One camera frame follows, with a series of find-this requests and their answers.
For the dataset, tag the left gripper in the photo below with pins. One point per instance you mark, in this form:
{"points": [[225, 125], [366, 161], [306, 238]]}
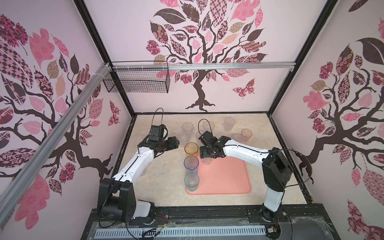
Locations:
{"points": [[173, 143]]}

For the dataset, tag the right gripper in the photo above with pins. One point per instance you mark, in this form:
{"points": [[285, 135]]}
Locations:
{"points": [[202, 152]]}

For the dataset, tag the clear cup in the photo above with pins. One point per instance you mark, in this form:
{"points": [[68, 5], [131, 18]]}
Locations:
{"points": [[184, 137], [208, 126], [188, 127], [229, 123], [207, 161]]}

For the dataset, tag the aluminium rail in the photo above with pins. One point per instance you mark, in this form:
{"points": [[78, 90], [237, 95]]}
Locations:
{"points": [[227, 66], [24, 179]]}

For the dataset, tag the back aluminium rail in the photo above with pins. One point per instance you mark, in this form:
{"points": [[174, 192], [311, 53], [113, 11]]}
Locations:
{"points": [[227, 66]]}

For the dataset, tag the teal plastic cup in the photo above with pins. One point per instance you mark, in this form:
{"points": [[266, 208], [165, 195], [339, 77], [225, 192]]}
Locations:
{"points": [[191, 181]]}

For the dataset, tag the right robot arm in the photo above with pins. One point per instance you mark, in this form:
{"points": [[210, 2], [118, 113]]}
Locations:
{"points": [[277, 170]]}

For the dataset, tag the white slotted cable duct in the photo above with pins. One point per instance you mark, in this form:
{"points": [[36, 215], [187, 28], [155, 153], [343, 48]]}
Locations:
{"points": [[179, 232]]}

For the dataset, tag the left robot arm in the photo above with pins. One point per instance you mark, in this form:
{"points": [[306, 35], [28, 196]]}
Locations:
{"points": [[116, 199]]}

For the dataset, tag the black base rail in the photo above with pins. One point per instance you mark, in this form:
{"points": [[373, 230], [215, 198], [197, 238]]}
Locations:
{"points": [[293, 222]]}

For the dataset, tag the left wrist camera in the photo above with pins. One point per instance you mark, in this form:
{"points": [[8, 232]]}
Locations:
{"points": [[158, 133]]}

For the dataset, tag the black wire basket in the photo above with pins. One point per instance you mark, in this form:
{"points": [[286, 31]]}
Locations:
{"points": [[138, 77]]}

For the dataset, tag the pink tray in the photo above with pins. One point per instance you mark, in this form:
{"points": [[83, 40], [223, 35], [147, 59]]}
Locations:
{"points": [[223, 176]]}

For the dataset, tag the amber plastic cup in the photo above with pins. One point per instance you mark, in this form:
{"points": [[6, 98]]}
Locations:
{"points": [[191, 149]]}

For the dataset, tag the blue-grey plastic cup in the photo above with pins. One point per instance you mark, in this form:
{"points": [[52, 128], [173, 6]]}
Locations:
{"points": [[191, 164]]}

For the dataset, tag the orange-pink cup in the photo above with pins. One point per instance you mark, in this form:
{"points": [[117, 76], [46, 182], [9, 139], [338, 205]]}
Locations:
{"points": [[246, 135]]}

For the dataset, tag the left aluminium rail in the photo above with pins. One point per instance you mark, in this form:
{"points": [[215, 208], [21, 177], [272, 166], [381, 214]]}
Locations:
{"points": [[24, 179]]}

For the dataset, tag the pale pink cup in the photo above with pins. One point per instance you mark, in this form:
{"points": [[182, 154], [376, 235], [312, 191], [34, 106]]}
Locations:
{"points": [[238, 138]]}

